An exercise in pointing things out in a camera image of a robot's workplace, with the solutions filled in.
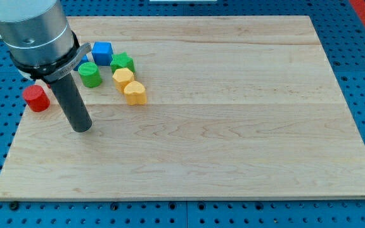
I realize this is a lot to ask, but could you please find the yellow heart block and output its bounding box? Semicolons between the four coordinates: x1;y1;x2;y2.
124;81;147;105

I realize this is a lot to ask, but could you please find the green cylinder block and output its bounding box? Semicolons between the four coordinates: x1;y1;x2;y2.
78;62;102;88

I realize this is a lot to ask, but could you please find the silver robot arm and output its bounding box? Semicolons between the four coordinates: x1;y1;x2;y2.
0;0;92;132

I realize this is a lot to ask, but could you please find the yellow hexagon block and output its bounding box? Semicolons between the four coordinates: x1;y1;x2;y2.
112;68;135;94

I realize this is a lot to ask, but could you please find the blue cube block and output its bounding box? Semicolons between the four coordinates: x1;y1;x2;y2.
92;42;113;66

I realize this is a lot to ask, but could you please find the wooden board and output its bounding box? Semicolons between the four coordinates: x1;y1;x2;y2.
0;16;365;202

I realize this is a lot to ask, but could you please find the black clamp ring mount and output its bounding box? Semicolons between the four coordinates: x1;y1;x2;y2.
10;32;92;84

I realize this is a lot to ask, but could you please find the green star block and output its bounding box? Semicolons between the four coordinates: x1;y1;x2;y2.
110;52;136;73

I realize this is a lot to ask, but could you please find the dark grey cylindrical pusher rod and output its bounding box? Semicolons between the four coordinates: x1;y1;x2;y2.
50;73;93;132

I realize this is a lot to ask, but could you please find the small blue block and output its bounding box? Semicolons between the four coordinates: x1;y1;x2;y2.
74;55;89;71

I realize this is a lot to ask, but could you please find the red cylinder block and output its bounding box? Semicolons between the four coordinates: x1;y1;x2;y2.
22;85;50;112

